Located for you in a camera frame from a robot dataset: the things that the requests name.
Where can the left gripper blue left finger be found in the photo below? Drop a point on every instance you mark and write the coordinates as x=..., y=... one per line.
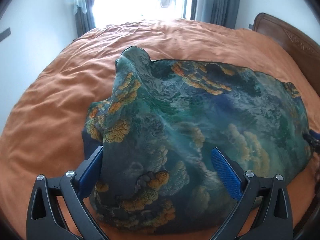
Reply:
x=45, y=219

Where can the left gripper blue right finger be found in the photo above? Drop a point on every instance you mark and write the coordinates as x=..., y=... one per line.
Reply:
x=274, y=216

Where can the green landscape print padded jacket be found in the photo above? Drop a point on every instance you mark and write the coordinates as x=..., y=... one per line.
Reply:
x=160, y=125

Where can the orange bed duvet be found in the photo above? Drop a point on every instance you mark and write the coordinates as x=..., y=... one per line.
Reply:
x=43, y=131

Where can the carved wooden headboard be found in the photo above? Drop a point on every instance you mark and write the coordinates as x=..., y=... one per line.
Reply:
x=303, y=49

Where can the right grey-blue curtain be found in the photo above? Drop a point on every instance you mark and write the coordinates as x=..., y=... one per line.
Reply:
x=218, y=12

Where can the grey-blue curtain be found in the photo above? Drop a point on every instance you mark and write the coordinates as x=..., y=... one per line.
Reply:
x=84, y=19
x=218, y=12

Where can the left grey-blue curtain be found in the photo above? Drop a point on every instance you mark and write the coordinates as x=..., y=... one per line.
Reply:
x=84, y=19

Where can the hanging laundry on balcony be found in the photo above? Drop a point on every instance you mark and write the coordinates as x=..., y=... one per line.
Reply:
x=166, y=3

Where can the white cloth on coat rack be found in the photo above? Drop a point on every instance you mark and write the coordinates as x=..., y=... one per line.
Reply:
x=80, y=4

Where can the grey wall switch plate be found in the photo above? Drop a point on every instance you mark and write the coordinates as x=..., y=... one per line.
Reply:
x=4, y=34

